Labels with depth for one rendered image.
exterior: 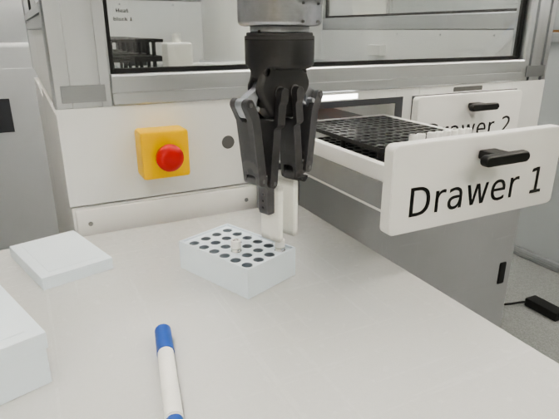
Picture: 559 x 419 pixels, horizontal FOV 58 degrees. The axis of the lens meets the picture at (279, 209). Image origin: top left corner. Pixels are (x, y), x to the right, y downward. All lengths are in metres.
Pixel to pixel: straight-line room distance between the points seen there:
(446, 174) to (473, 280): 0.72
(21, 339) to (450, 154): 0.49
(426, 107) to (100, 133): 0.61
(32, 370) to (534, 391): 0.43
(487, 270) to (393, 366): 0.89
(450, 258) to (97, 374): 0.91
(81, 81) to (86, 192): 0.16
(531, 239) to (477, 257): 1.41
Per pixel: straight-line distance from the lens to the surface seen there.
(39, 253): 0.73
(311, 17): 0.54
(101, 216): 0.82
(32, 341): 0.48
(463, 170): 0.66
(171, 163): 0.74
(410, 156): 0.60
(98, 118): 0.79
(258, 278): 0.59
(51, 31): 0.77
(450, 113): 1.09
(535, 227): 2.69
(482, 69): 1.15
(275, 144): 0.56
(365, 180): 0.66
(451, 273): 1.27
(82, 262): 0.68
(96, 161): 0.80
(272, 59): 0.53
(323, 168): 0.75
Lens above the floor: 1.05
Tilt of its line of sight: 20 degrees down
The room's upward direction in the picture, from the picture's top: straight up
